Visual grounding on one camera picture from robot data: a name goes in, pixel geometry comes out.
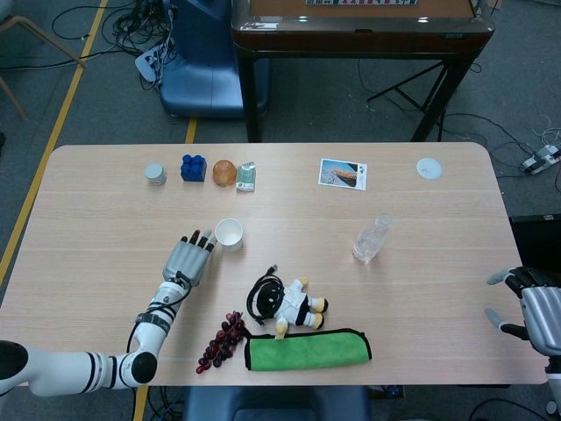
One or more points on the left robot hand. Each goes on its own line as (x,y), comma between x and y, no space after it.
(186,263)

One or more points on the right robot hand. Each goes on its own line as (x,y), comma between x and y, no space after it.
(543,316)

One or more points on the white paper cup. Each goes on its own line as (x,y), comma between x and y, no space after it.
(230,234)

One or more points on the clear plastic bottle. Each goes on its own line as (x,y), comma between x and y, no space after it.
(370,241)

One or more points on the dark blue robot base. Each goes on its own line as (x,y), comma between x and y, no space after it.
(276,403)

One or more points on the black box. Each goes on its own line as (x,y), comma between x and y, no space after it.
(537,241)

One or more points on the dark red plastic grapes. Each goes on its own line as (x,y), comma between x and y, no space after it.
(223,340)

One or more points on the small white jar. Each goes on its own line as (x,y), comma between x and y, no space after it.
(155,173)

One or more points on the blue toy building block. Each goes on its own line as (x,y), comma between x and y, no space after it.
(193,169)

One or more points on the orange translucent dome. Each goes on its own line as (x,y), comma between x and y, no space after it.
(224,173)

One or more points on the small green white packet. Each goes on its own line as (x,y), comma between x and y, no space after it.
(246,177)

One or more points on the green microfiber cloth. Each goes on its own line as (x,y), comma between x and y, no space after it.
(307,351)

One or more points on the white floor power strip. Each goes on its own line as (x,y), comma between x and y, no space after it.
(541,159)

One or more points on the photo postcard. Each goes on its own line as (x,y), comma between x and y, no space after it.
(342,174)

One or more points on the blue machine base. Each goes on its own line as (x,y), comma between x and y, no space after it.
(197,79)

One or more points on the white round grommet cover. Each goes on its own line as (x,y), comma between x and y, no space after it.
(429,168)

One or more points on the black tripod stand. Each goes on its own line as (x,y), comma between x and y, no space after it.
(405,94)

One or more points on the white chair wooden legs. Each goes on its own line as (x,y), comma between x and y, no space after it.
(39,33)

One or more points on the brown mahjong table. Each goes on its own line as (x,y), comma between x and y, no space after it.
(364,39)

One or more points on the row of mahjong tiles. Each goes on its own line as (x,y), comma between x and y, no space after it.
(359,2)

